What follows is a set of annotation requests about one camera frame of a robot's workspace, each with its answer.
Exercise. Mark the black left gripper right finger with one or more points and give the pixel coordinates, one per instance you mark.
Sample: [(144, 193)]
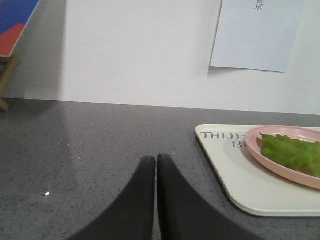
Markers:
[(184, 214)]

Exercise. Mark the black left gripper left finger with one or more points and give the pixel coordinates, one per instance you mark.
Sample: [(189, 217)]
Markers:
[(131, 215)]

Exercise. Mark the cream bear serving tray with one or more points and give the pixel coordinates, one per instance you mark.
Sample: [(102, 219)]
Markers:
[(250, 186)]

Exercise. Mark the pink plastic plate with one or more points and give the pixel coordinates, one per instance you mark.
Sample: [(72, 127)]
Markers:
[(300, 133)]

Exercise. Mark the green lettuce leaf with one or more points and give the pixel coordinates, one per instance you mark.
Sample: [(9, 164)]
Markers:
[(298, 155)]

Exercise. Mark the wooden easel stand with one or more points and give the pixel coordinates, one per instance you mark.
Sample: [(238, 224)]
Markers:
[(7, 68)]

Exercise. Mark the colourful painting board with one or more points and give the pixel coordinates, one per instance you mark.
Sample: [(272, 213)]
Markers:
[(14, 16)]

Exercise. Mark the white paper sheet on wall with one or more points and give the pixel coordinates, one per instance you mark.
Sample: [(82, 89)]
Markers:
[(256, 34)]

